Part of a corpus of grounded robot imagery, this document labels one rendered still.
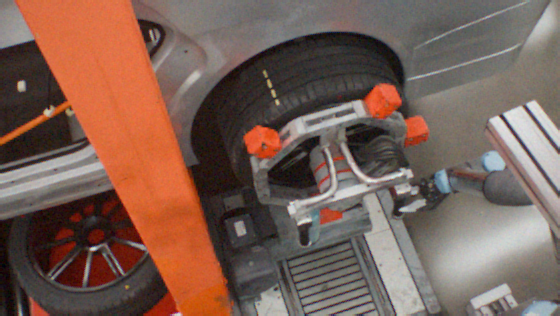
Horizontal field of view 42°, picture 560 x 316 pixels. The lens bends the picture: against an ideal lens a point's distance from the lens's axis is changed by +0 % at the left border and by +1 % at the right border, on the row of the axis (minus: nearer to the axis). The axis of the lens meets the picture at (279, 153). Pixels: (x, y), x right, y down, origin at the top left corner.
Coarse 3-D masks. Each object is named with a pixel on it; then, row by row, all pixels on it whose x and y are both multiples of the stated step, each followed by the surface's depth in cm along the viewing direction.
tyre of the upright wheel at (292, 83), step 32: (256, 64) 242; (288, 64) 237; (320, 64) 235; (352, 64) 239; (384, 64) 250; (224, 96) 251; (256, 96) 238; (288, 96) 232; (320, 96) 231; (352, 96) 236; (224, 128) 254
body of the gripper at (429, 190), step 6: (432, 174) 245; (420, 180) 246; (426, 180) 244; (432, 180) 245; (420, 186) 247; (426, 186) 243; (432, 186) 243; (420, 192) 249; (426, 192) 243; (432, 192) 242; (438, 192) 242; (456, 192) 247; (426, 198) 247; (432, 198) 245; (438, 198) 246
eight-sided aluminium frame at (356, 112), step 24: (312, 120) 233; (336, 120) 232; (360, 120) 233; (384, 120) 239; (288, 144) 233; (264, 168) 241; (360, 168) 275; (384, 168) 269; (264, 192) 256; (288, 192) 271; (312, 192) 277
